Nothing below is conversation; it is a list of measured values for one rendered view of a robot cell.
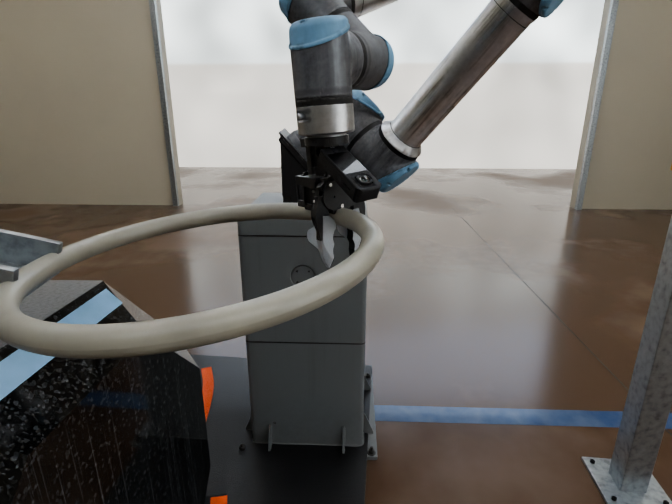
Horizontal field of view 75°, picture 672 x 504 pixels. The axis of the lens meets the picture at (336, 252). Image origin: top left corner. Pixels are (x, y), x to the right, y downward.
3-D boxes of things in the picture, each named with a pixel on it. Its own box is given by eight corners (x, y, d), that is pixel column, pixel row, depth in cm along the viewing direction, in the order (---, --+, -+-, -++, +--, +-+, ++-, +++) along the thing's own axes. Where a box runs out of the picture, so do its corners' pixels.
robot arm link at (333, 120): (364, 102, 68) (313, 105, 62) (366, 134, 69) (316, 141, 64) (330, 105, 75) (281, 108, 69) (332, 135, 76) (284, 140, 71)
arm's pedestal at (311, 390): (263, 373, 201) (252, 189, 175) (372, 376, 199) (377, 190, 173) (235, 455, 154) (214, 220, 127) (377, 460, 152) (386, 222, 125)
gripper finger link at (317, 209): (331, 238, 74) (335, 186, 72) (337, 240, 72) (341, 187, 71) (307, 239, 71) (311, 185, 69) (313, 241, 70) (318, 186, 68)
